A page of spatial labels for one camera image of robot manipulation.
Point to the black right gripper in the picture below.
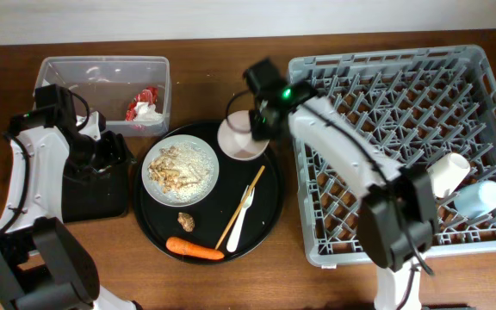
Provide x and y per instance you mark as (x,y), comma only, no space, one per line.
(257,133)

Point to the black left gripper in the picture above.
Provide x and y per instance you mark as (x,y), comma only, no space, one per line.
(117,154)

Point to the pink bowl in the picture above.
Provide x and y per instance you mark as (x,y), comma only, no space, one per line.
(235,140)

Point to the red and white wrapper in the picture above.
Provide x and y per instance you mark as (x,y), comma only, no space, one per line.
(142,109)

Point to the cream paper cup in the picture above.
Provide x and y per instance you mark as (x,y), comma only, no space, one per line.
(447,174)

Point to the light blue plastic cup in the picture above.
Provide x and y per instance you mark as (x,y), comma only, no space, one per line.
(476,200)

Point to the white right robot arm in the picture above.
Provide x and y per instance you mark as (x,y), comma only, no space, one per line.
(397,215)

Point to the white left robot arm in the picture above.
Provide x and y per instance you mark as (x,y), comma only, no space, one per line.
(42,265)

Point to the grey dishwasher rack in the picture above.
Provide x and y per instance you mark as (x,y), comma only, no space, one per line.
(417,105)

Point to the wooden chopstick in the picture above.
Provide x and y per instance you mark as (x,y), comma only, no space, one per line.
(239,207)

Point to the black rectangular tray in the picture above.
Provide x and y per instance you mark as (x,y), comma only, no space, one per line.
(97,196)

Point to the clear plastic bin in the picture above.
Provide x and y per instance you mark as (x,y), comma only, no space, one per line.
(109,83)

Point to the grey plate with food scraps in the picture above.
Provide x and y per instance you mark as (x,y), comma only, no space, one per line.
(180,170)

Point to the round black tray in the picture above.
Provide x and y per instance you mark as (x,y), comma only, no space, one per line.
(159,222)

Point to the brown walnut piece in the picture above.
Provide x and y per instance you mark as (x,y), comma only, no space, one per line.
(186,221)

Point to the orange carrot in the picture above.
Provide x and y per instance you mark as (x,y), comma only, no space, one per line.
(186,248)

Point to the white plastic fork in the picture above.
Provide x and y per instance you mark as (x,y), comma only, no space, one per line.
(233,240)

